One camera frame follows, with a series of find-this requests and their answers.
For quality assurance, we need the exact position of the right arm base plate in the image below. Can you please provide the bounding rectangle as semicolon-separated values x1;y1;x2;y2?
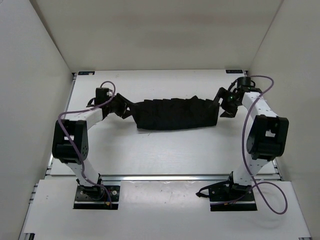
195;180;258;212

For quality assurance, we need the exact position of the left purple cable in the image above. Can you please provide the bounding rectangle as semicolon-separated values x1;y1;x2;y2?
57;80;117;208

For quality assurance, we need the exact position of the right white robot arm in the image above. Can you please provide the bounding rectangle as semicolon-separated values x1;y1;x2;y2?
196;87;289;204

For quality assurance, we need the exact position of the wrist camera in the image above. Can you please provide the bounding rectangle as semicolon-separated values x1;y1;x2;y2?
227;76;256;92
86;87;114;108

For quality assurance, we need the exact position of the right blue corner label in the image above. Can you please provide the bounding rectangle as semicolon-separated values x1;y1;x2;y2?
225;69;243;74

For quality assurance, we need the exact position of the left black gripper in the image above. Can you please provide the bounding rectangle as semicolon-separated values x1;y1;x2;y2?
106;92;138;119

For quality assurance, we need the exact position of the black skirt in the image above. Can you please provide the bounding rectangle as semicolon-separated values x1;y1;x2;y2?
129;95;220;131

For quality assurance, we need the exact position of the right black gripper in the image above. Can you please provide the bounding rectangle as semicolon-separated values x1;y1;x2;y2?
208;88;241;119

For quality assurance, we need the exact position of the blue corner label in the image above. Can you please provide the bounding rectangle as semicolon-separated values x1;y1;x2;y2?
77;71;95;76
225;69;243;74

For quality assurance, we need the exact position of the left blue corner label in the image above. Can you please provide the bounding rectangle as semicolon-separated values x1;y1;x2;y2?
77;71;95;76

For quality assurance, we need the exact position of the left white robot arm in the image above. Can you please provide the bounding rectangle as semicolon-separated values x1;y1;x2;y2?
52;88;136;202

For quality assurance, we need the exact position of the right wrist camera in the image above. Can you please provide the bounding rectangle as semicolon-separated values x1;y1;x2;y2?
227;76;256;92

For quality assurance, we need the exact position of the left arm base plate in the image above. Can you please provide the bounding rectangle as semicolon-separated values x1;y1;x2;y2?
73;184;121;210

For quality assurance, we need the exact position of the aluminium front rail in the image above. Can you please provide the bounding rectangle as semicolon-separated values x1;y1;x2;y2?
102;174;229;182

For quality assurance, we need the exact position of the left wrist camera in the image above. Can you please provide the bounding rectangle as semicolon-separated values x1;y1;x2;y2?
86;87;114;108

